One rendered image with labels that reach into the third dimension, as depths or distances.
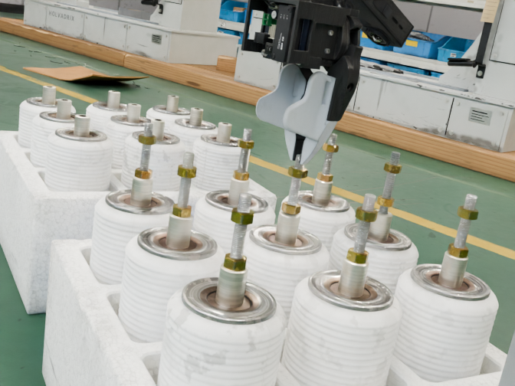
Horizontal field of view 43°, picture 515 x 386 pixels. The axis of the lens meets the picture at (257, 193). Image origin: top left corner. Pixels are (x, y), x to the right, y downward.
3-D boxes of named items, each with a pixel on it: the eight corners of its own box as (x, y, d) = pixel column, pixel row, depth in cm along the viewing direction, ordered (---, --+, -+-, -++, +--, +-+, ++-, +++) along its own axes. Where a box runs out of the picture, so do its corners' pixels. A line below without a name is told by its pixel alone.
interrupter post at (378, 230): (381, 246, 71) (387, 217, 70) (362, 238, 72) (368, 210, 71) (391, 242, 73) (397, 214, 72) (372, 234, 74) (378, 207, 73)
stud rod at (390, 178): (388, 219, 72) (402, 153, 70) (382, 220, 71) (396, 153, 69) (381, 216, 73) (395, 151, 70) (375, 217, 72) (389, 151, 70)
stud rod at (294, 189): (293, 227, 66) (307, 157, 64) (285, 227, 66) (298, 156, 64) (290, 224, 67) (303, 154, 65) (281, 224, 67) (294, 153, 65)
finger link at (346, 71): (303, 114, 63) (317, 22, 61) (316, 115, 64) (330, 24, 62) (337, 124, 59) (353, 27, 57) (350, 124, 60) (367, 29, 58)
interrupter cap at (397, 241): (390, 259, 68) (391, 252, 67) (330, 234, 72) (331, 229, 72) (422, 245, 73) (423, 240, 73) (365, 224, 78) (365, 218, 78)
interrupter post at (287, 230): (280, 248, 66) (285, 217, 65) (269, 239, 68) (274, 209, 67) (300, 247, 67) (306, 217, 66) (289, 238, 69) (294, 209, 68)
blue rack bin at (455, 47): (460, 62, 581) (465, 38, 575) (500, 70, 557) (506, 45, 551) (433, 60, 545) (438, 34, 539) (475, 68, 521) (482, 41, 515)
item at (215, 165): (221, 230, 120) (235, 135, 115) (244, 250, 112) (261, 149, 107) (172, 232, 115) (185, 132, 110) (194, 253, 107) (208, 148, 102)
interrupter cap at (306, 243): (269, 259, 62) (270, 253, 62) (236, 230, 69) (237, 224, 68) (334, 256, 66) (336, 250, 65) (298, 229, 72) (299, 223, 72)
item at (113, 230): (98, 322, 81) (111, 184, 76) (173, 336, 81) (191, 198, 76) (69, 361, 72) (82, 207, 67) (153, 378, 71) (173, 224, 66)
